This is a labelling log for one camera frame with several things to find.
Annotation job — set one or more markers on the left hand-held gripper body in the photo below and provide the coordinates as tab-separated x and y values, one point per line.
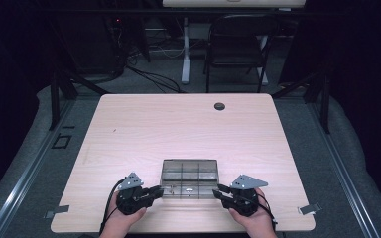
132	200

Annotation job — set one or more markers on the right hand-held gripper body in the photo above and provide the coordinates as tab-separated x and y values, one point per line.
243	201

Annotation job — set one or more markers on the clear plastic compartment box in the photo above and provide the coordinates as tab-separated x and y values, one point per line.
189	175

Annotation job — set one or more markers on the person's right hand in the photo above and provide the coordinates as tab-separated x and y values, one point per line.
256	223

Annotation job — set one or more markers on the person's left hand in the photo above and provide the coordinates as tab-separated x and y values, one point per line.
124	224

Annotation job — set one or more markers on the grey tape strip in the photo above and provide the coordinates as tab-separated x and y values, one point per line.
309	209
58	210

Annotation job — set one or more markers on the black round table grommet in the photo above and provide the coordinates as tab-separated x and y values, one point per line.
219	106

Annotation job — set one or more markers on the white desk leg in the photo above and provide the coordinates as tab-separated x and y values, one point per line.
186	62
264	74

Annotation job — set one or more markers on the black metal stand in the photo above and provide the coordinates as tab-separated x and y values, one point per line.
326	105
55	99

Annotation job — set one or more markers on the black folding chair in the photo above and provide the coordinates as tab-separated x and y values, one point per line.
234	43

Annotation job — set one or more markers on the white background desk top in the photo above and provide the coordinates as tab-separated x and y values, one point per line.
234	3

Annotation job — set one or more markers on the aluminium floor rail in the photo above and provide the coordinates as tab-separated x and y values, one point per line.
344	178
20	185

